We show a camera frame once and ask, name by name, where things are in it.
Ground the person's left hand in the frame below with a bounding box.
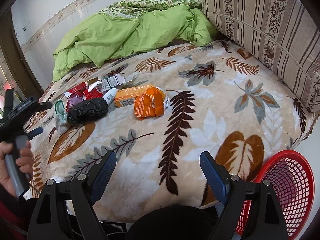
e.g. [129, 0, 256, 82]
[1, 135, 34, 198]

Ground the black plastic bag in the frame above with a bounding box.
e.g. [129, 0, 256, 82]
[67, 98, 108, 126]

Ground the red plastic mesh basket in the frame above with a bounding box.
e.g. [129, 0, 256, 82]
[235, 149, 316, 240]

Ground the white glove with green cuff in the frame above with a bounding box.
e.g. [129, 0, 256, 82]
[54, 100, 70, 134]

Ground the green crumpled quilt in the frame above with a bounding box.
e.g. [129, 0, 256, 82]
[53, 0, 218, 82]

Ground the dark wooden door frame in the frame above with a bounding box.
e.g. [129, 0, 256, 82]
[1, 9, 44, 99]

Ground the orange cardboard medicine box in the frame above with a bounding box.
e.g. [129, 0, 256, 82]
[114, 84, 153, 107]

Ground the white tube bottle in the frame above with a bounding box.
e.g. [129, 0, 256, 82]
[103, 88, 118, 106]

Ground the red and white cigarette pack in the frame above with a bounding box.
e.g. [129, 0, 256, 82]
[64, 82, 87, 98]

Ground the white barcode cardboard box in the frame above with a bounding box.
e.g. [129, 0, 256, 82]
[88, 73, 129, 93]

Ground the striped floral brown cushion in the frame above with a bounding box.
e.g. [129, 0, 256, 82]
[202, 0, 319, 112]

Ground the orange snack bag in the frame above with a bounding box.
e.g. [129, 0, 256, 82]
[134, 87, 167, 120]

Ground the purple crumpled wrapper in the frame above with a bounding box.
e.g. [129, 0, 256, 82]
[66, 94, 84, 113]

